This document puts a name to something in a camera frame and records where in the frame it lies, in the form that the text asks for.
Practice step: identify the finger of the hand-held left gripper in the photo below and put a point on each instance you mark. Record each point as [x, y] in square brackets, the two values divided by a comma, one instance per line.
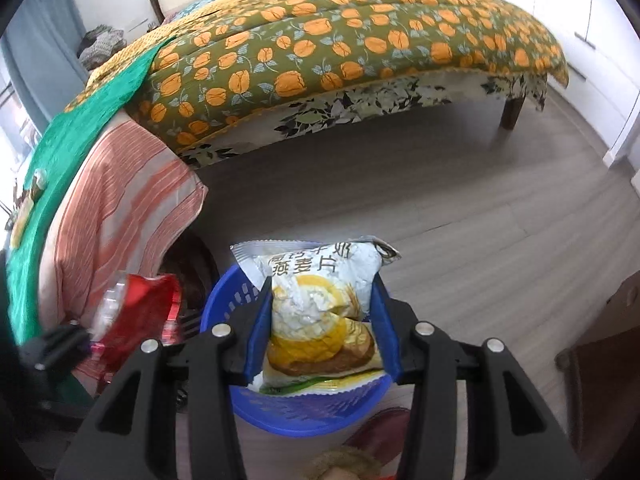
[55, 347]

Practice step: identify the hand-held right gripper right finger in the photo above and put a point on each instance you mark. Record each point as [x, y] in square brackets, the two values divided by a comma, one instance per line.
[382, 322]

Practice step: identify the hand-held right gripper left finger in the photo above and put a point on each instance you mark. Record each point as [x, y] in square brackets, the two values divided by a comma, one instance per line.
[260, 322]

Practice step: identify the white yellow snack packet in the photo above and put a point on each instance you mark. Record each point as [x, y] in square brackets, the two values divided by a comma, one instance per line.
[310, 305]

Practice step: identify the crushed red can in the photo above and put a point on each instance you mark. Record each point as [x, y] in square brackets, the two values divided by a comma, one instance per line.
[140, 310]

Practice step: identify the blue plastic mesh basket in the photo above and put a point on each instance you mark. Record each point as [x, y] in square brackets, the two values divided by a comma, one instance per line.
[300, 412]

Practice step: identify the dark red furry slipper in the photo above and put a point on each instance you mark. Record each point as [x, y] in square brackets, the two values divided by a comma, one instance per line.
[380, 430]

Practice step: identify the orange white striped cloth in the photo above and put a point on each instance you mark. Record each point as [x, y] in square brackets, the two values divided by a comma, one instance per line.
[125, 200]

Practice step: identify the green patterned tablecloth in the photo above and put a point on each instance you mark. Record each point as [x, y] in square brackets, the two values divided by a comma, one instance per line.
[75, 150]

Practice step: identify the black white floral bedsheet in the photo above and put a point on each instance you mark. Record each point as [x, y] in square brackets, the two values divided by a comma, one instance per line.
[320, 110]

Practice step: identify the dark wooden cabinet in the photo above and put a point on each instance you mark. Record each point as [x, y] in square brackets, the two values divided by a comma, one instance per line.
[600, 385]

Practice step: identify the dark wooden bed leg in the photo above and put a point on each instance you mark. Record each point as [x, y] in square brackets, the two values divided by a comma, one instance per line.
[512, 112]

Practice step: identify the bed with orange floral quilt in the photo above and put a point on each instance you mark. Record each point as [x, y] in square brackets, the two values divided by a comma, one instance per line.
[350, 45]

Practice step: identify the pile of clothes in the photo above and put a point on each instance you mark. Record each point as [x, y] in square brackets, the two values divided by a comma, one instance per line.
[100, 45]

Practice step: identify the grey-blue curtain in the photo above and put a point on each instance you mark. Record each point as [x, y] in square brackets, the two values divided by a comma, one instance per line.
[40, 35]

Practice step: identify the teal floral pillow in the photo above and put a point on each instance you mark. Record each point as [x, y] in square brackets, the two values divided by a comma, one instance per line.
[205, 6]

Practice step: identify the white wardrobe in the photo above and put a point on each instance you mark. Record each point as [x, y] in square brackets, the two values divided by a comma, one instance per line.
[590, 35]

